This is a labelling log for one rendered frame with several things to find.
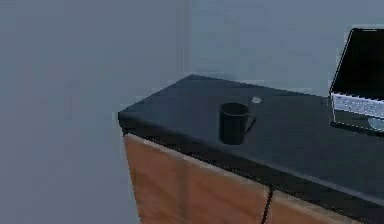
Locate black-topped wooden chest of drawers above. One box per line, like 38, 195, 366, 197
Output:
117, 73, 384, 224

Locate black mug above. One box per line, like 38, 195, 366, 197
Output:
218, 102, 257, 146

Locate open black laptop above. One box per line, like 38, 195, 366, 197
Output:
328, 27, 384, 137

